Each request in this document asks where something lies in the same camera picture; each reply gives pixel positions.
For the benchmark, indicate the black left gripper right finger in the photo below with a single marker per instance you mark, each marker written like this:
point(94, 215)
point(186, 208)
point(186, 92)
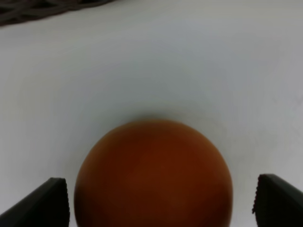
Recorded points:
point(277, 203)

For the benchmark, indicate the dark brown wicker basket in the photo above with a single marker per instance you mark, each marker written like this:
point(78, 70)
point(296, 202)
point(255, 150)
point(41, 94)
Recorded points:
point(21, 11)

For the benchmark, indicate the orange-red bun toy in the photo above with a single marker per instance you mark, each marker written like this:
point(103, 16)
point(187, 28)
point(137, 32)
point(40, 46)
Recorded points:
point(153, 173)

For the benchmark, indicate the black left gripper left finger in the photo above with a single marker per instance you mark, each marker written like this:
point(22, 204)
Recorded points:
point(46, 206)

